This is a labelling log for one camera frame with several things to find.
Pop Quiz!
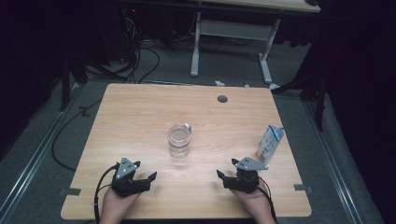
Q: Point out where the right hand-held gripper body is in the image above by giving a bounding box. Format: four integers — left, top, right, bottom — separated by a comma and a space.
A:
222, 156, 269, 194

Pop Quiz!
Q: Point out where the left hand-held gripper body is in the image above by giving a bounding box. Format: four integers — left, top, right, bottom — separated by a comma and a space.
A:
110, 156, 152, 198

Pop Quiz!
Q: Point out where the white and blue packet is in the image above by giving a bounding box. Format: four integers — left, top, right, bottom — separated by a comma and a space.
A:
257, 124, 285, 166

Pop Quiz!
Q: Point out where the clear glass jar with hinged lid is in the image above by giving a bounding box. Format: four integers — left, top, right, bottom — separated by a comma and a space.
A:
167, 122, 192, 159

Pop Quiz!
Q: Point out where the person's left hand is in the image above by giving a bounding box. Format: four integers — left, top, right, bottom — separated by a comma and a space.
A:
102, 188, 143, 216

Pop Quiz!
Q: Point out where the person's right hand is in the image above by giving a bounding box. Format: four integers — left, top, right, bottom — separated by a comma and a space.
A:
229, 180, 275, 217

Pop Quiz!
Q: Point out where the black metal stand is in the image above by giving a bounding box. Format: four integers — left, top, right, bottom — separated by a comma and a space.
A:
274, 71, 328, 132
59, 52, 90, 112

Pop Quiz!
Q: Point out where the black computer tower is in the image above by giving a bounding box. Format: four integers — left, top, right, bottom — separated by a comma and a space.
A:
120, 6, 141, 63

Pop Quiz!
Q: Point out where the black curtain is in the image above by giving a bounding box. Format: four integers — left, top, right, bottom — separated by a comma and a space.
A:
0, 0, 110, 157
311, 0, 396, 224

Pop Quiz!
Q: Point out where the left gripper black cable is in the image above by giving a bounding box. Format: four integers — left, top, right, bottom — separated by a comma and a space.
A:
92, 163, 120, 224

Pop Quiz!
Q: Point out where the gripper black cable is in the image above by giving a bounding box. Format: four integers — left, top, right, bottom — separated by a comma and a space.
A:
257, 176, 278, 224
92, 163, 120, 224

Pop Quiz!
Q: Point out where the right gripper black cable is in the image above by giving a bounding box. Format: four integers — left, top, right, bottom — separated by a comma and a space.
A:
257, 176, 278, 224

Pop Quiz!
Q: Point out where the long black floor cable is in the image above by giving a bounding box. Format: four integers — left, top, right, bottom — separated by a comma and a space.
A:
50, 98, 104, 173

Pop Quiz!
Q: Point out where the metal floor rail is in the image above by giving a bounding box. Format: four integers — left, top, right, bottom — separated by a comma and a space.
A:
0, 83, 82, 216
303, 101, 363, 224

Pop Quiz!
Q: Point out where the looped black floor cable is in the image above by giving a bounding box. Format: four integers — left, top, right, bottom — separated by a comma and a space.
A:
136, 46, 162, 84

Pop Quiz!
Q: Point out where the bundle of black cables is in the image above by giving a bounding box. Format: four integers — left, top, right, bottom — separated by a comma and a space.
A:
122, 17, 141, 83

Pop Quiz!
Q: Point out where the white frame desk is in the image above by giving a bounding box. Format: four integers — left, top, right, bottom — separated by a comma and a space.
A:
190, 0, 321, 91

